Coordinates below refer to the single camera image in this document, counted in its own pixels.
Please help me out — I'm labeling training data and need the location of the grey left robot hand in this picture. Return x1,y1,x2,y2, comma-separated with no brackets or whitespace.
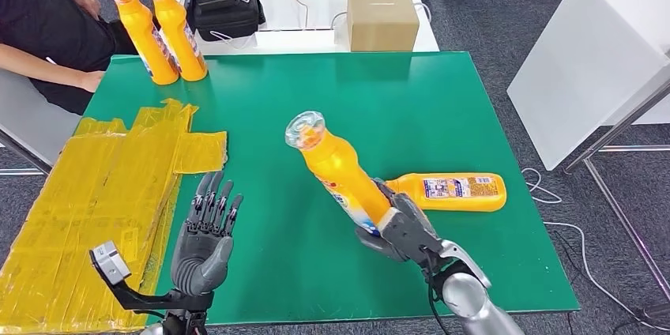
170,171,244,297

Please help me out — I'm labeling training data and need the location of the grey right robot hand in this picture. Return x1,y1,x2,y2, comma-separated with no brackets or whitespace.
356,178,446,265

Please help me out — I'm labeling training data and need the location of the person's left hand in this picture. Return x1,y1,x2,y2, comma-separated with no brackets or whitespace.
60,0,103,21

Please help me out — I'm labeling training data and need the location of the person's right hand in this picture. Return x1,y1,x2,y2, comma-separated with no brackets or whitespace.
77,69,107,95

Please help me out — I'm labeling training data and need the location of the orange bottle clear cap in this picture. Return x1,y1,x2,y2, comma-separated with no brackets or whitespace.
144,0,209,83
384,172,508,214
284,110,393,237
107,0,180,86

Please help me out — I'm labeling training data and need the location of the person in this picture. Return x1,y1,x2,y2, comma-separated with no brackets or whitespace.
0,0,138,116

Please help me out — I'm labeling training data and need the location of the pale grey side table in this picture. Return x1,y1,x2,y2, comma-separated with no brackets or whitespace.
0,68,82,172

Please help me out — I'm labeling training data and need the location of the black carry bag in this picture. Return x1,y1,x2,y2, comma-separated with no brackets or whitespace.
192,0,266,43

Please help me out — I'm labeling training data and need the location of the brown cardboard box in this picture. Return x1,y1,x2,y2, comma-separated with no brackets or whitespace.
346,0,421,53

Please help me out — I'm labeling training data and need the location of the white table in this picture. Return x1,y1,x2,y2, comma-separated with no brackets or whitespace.
506,0,670,172

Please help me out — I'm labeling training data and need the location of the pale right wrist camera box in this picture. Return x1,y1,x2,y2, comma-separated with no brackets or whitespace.
376,208,409,237

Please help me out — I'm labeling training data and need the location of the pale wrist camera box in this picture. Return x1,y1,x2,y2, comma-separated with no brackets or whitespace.
376,208,409,237
88,240,132,287

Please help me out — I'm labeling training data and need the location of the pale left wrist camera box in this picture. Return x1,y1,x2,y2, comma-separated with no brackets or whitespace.
88,240,132,287

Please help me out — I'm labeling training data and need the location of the white cord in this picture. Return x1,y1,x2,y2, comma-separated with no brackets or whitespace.
210,29,258,50

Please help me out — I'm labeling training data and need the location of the white floor cable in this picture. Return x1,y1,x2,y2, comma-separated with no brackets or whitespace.
521,167,670,331

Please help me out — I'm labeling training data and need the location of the silver metal table frame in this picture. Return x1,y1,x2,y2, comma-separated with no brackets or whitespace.
564,76,670,303

